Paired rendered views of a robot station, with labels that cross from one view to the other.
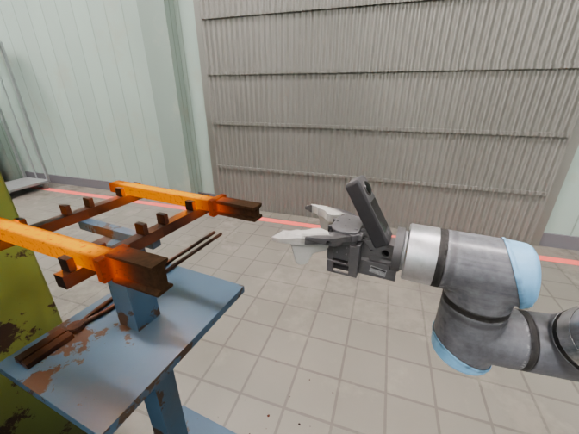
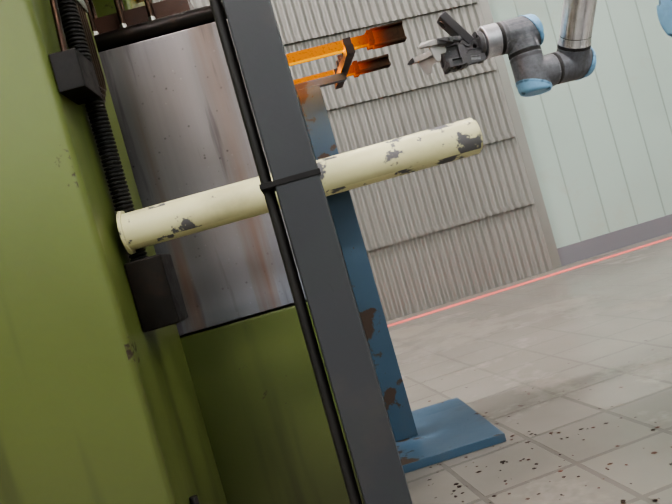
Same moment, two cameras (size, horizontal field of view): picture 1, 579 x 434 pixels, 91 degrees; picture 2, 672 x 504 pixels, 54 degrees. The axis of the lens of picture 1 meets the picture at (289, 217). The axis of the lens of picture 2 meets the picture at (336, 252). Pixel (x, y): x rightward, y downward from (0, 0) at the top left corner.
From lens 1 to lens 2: 1.65 m
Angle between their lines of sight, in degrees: 36
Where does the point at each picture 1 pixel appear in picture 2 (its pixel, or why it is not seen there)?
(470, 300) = (522, 42)
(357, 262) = (464, 51)
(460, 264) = (509, 25)
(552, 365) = (568, 61)
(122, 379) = not seen: hidden behind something
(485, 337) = (538, 58)
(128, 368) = not seen: hidden behind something
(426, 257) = (495, 29)
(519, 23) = (413, 45)
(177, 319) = not seen: hidden behind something
